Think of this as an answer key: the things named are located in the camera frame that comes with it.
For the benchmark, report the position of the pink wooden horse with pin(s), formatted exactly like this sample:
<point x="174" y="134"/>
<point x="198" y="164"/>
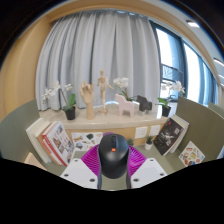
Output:
<point x="125" y="106"/>

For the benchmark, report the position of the red-spined book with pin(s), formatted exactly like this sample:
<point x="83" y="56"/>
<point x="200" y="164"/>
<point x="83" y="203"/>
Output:
<point x="50" y="141"/>

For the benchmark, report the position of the white sticker sheet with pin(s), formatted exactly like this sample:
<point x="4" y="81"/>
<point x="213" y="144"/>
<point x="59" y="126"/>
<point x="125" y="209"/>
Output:
<point x="83" y="140"/>

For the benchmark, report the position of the wooden artist mannequin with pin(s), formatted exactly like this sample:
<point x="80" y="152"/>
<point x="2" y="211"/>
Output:
<point x="103" y="90"/>

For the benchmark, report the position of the food sticker sheet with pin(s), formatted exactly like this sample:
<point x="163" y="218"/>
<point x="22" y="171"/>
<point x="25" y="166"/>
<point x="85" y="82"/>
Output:
<point x="191" y="155"/>

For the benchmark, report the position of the black computer mouse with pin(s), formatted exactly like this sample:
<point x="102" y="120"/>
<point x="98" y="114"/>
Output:
<point x="113" y="158"/>

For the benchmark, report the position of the dark wooden horse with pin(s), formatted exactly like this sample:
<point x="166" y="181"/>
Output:
<point x="145" y="103"/>

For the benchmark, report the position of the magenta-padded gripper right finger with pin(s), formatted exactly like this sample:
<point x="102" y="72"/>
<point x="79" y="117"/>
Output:
<point x="150" y="171"/>

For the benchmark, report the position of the light wooden ledge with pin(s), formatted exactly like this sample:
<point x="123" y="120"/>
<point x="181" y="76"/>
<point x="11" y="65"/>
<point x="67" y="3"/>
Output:
<point x="110" y="120"/>

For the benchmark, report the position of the grey curtain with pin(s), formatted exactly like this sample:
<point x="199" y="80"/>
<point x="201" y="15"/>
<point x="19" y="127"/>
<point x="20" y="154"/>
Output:
<point x="100" y="46"/>

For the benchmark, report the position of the wooden hand model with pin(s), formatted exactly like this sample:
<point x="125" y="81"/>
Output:
<point x="88" y="100"/>

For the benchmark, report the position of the white orchid in black pot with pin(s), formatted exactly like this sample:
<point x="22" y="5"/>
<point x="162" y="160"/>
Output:
<point x="121" y="82"/>
<point x="166" y="110"/>
<point x="70" y="113"/>

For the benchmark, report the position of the kraft brown book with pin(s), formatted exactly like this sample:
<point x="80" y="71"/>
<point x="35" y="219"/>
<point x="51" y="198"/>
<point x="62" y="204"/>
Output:
<point x="45" y="146"/>

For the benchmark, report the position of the window with dark frame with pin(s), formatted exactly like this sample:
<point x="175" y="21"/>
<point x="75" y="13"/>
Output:
<point x="193" y="66"/>

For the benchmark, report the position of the black book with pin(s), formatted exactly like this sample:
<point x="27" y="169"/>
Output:
<point x="167" y="136"/>

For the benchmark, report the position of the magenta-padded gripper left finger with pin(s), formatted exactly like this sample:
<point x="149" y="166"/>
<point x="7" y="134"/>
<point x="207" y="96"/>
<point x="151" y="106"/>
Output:
<point x="77" y="172"/>

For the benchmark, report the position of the picture-covered book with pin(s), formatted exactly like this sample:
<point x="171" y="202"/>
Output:
<point x="63" y="143"/>

